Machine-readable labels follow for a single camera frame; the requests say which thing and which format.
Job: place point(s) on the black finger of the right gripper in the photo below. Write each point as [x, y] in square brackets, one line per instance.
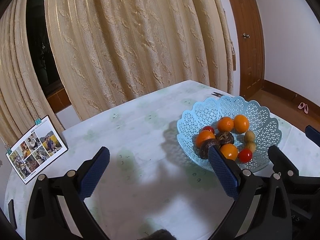
[281, 163]
[313, 135]

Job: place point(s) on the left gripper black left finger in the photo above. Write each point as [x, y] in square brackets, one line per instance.
[45, 219]

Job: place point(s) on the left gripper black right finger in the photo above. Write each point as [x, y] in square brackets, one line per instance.
[272, 218]

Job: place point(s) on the larger tan longan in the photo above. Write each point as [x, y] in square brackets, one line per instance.
[251, 146]

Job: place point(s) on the red cherry tomato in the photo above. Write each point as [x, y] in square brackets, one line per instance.
[245, 155]
[209, 128]

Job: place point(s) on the small tan longan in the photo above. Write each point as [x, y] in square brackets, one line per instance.
[249, 136]

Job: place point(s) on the large mandarin with stem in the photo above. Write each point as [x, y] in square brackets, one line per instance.
[229, 151]

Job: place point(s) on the smooth orange mandarin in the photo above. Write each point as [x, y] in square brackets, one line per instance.
[241, 123]

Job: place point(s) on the dark brown round fruit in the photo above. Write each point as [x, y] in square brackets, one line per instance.
[224, 138]

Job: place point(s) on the dark brown oblong fruit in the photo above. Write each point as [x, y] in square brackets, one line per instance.
[203, 152]

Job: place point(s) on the pink slippers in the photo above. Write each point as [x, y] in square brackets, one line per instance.
[304, 106]

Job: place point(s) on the light blue lattice basket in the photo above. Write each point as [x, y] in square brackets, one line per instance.
[210, 111]

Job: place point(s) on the black smartphone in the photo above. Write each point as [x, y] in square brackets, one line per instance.
[12, 214]

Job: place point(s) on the photo collage card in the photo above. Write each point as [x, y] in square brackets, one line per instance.
[36, 149]

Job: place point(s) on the teal binder clip left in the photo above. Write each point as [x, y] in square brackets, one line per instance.
[8, 149]

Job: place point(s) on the teal binder clip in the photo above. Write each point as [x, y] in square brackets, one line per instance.
[8, 149]
[38, 121]

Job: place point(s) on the teal binder clip right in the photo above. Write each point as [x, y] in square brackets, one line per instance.
[38, 121]

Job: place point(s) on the small black clip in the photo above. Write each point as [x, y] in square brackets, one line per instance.
[217, 94]

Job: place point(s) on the curtain tieback tassel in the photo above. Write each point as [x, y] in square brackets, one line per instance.
[233, 56]

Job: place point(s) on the beige curtain left panel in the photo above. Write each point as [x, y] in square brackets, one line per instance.
[22, 98]

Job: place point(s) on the beige curtain panel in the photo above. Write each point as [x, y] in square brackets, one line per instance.
[109, 52]
[22, 98]

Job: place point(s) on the brown wooden door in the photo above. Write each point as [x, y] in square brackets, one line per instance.
[251, 46]

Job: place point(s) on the beige curtain right panel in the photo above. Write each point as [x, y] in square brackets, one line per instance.
[109, 52]

